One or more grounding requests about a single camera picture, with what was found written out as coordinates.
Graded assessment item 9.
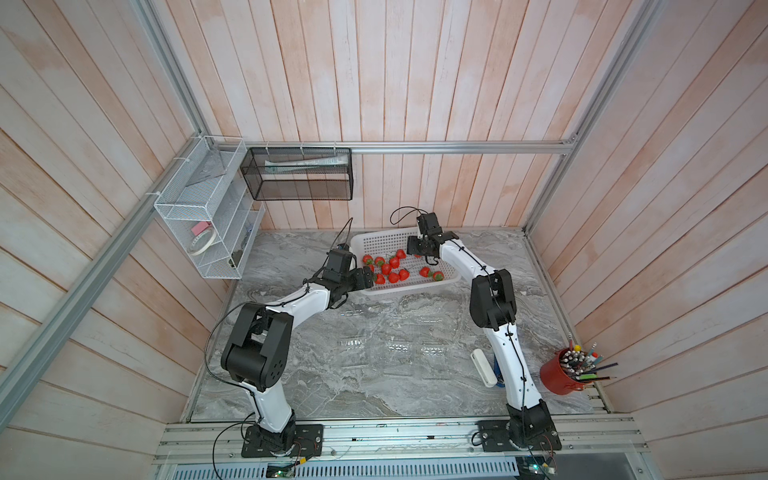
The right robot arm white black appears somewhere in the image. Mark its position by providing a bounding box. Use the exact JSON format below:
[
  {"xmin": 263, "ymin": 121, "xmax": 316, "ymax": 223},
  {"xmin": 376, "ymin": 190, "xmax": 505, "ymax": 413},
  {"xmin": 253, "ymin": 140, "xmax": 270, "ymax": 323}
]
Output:
[{"xmin": 407, "ymin": 210, "xmax": 562, "ymax": 451}]

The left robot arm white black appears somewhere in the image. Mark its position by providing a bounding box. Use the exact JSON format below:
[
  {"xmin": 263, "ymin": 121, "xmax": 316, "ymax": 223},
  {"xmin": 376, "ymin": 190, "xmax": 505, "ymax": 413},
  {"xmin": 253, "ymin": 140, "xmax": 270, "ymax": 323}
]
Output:
[{"xmin": 220, "ymin": 246, "xmax": 375, "ymax": 434}]

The white perforated plastic basket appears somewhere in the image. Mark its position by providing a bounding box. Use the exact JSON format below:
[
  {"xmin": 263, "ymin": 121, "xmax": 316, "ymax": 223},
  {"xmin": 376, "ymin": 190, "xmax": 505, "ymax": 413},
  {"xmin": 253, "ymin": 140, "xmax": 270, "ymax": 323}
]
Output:
[{"xmin": 350, "ymin": 227, "xmax": 461, "ymax": 297}]

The roll of tape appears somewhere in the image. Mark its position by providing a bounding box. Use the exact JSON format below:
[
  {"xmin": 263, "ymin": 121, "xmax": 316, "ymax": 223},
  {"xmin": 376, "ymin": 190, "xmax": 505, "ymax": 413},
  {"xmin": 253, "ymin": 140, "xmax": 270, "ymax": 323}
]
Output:
[{"xmin": 188, "ymin": 226, "xmax": 217, "ymax": 257}]

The pink note pad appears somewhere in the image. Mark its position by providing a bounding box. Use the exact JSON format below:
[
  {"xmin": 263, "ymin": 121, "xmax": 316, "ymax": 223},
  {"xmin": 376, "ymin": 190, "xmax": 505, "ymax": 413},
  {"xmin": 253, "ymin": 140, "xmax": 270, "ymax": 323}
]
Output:
[{"xmin": 190, "ymin": 221, "xmax": 211, "ymax": 237}]

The blue object on table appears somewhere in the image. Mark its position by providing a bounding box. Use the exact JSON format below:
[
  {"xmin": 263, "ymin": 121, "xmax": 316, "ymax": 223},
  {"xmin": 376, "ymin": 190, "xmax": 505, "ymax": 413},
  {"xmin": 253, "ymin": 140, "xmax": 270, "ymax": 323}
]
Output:
[{"xmin": 492, "ymin": 356, "xmax": 505, "ymax": 388}]

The red pen cup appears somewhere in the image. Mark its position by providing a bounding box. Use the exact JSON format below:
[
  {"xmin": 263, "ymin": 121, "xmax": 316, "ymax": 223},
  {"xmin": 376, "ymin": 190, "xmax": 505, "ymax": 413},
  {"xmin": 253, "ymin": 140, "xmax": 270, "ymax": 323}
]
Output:
[{"xmin": 539, "ymin": 349, "xmax": 590, "ymax": 396}]

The black mesh wall basket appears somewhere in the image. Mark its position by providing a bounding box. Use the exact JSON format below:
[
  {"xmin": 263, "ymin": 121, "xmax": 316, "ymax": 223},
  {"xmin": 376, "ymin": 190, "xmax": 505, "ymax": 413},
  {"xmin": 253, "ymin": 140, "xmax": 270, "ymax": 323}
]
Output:
[{"xmin": 240, "ymin": 146, "xmax": 354, "ymax": 202}]

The white wire wall shelf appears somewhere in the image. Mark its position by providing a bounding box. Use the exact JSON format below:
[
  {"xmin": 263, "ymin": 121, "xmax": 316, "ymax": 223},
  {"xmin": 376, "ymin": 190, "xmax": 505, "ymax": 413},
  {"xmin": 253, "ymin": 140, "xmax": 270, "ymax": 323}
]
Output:
[{"xmin": 154, "ymin": 135, "xmax": 265, "ymax": 280}]

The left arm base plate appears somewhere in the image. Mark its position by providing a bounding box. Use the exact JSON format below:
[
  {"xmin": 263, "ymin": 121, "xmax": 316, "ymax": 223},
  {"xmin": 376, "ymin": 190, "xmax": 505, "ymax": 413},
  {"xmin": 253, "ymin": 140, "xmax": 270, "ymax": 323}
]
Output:
[{"xmin": 241, "ymin": 423, "xmax": 324, "ymax": 459}]

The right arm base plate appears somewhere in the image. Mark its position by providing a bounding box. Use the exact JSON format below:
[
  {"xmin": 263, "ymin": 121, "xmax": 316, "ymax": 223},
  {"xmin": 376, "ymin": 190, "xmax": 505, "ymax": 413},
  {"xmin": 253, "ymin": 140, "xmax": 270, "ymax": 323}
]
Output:
[{"xmin": 473, "ymin": 419, "xmax": 562, "ymax": 453}]

